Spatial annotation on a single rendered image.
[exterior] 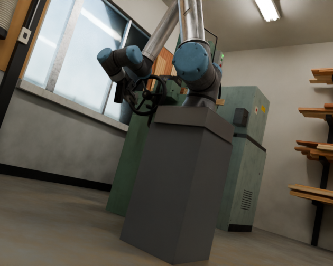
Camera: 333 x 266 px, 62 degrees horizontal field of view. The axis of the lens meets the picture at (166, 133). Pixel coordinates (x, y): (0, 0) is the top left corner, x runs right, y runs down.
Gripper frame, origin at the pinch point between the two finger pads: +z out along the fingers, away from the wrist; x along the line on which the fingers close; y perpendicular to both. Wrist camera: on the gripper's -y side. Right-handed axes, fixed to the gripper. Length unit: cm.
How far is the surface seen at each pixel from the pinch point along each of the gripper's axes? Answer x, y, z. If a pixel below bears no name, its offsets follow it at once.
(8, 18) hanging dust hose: 130, 44, -38
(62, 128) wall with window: 135, 10, 67
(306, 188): -89, 68, 210
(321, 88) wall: -84, 216, 209
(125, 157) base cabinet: 19.5, -17.3, 41.3
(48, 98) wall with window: 133, 21, 34
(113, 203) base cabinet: 19, -48, 53
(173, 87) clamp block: -8.4, 29.8, 16.6
